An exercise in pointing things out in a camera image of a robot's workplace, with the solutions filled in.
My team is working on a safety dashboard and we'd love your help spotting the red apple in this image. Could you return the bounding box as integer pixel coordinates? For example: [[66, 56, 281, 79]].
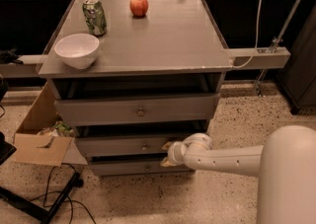
[[129, 0, 149, 17]]

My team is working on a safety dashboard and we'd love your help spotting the black metal stand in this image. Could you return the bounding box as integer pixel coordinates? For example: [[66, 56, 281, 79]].
[[0, 132, 83, 224]]

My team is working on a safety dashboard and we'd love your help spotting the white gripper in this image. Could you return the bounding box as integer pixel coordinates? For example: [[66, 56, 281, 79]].
[[160, 141, 188, 168]]

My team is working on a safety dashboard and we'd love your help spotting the white ceramic bowl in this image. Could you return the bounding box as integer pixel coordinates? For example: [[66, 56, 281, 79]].
[[54, 34, 100, 69]]

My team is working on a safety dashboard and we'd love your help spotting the grey wooden drawer cabinet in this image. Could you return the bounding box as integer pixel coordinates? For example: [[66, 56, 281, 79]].
[[39, 0, 230, 168]]

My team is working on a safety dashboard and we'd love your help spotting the green soda can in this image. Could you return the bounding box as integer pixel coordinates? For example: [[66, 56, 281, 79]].
[[82, 0, 107, 37]]

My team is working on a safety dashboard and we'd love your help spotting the grey bottom drawer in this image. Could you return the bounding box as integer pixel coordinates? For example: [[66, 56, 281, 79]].
[[90, 159, 191, 177]]

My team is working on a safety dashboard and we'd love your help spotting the open cardboard box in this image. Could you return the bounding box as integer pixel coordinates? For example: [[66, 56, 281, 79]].
[[13, 85, 87, 167]]

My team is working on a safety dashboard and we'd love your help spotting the white cable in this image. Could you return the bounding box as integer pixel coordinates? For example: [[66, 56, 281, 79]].
[[231, 0, 264, 70]]

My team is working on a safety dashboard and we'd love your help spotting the dark grey side cabinet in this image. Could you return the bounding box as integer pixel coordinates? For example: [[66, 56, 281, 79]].
[[277, 6, 316, 114]]

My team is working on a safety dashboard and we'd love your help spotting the grey drawer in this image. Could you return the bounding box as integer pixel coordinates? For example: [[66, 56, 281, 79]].
[[75, 133, 189, 157], [55, 94, 219, 126], [90, 159, 191, 177]]

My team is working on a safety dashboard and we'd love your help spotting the grey top drawer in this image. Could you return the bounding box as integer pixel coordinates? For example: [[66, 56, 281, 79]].
[[55, 94, 219, 126]]

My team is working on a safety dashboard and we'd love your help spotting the black floor cable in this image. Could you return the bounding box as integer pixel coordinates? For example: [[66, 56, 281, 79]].
[[29, 163, 98, 224]]

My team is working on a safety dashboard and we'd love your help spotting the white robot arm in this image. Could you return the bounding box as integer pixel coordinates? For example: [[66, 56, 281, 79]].
[[161, 125, 316, 224]]

